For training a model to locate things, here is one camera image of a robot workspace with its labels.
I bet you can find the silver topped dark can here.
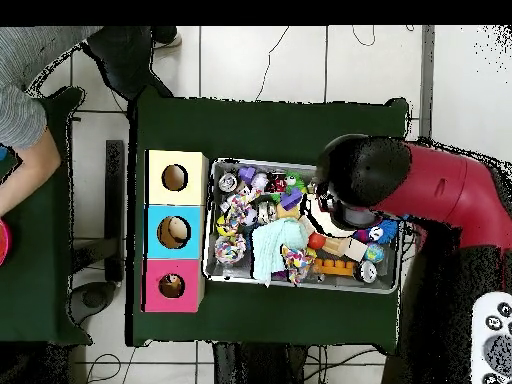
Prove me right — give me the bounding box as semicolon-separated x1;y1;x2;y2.
356;260;380;285

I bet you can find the person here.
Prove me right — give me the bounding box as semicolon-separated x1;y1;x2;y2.
0;26;183;152

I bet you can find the colourful knotted rope ball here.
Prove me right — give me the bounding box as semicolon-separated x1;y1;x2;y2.
213;233;248;266

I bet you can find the pale wooden cube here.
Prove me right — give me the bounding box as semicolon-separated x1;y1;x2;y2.
343;238;369;262

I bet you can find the dark green table cloth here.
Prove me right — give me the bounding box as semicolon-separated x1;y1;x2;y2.
126;83;411;353

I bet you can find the large blue toy brick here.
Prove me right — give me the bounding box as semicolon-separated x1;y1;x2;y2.
279;187;306;212

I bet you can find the shallow clear mesh bin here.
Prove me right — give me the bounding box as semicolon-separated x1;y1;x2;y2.
203;158;405;295

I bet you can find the pink disc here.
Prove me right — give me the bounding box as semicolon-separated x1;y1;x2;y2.
0;219;12;268

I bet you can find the mint green knitted cloth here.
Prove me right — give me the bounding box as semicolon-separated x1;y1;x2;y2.
251;217;309;287

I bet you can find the wooden box with three holes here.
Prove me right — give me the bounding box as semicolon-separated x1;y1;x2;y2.
143;149;210;314

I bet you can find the green side table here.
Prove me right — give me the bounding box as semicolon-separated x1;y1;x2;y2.
0;86;93;345

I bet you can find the long orange toy brick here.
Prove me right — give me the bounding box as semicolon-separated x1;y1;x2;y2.
315;257;357;278

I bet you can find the small globe ball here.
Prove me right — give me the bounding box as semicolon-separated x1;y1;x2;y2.
363;243;387;265

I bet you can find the colourful braided rope toy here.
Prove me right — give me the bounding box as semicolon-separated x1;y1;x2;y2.
281;244;320;287

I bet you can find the blue spiky ball with eyes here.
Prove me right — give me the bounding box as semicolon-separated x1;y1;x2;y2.
366;219;401;246

